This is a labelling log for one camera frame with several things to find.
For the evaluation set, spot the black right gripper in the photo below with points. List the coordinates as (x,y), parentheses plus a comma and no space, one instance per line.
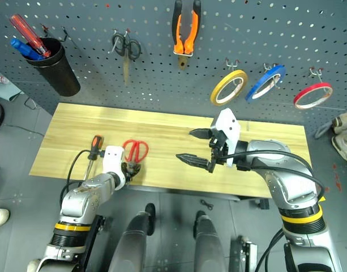
(218,147)

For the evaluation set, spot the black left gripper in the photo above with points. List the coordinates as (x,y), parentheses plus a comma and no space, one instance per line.
(130,170)

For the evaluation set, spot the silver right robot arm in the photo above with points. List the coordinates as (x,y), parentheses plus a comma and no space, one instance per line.
(292,181)

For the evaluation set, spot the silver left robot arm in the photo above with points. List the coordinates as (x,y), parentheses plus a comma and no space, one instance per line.
(82,198)

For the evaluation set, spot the yellow tape roll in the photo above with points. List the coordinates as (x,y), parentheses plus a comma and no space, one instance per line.
(218,89)

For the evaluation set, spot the blue tape roll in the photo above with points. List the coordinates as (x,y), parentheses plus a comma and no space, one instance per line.
(255,90)

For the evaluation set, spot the metal pegboard hook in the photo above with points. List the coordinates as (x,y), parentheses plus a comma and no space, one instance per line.
(269,67)
(65,32)
(44,28)
(115,42)
(232,64)
(317,72)

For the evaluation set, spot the red tape roll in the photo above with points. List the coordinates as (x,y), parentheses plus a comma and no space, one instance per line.
(303,95)

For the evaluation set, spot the grey perforated pegboard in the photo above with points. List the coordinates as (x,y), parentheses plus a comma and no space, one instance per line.
(246,37)

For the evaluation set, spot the small black clip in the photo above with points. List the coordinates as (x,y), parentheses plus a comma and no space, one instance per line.
(207,204)

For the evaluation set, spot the dark grey rounded shape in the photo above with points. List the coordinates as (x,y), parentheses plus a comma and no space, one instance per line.
(208,246)
(130,243)

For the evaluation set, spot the orange black pliers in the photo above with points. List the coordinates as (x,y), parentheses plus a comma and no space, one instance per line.
(180,34)

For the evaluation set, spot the black cup holder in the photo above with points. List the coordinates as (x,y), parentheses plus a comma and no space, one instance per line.
(58,71)

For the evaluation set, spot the worn beige shoe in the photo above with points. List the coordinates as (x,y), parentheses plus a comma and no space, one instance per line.
(344,147)
(346,120)

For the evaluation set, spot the small white bottle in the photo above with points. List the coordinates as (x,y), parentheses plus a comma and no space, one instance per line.
(0,79)

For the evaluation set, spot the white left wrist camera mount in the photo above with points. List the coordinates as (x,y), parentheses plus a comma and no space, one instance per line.
(113,158)

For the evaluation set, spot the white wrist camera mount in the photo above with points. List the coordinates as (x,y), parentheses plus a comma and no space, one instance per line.
(113,158)
(228,124)

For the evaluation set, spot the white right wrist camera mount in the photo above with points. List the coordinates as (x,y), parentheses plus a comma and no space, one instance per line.
(228,124)

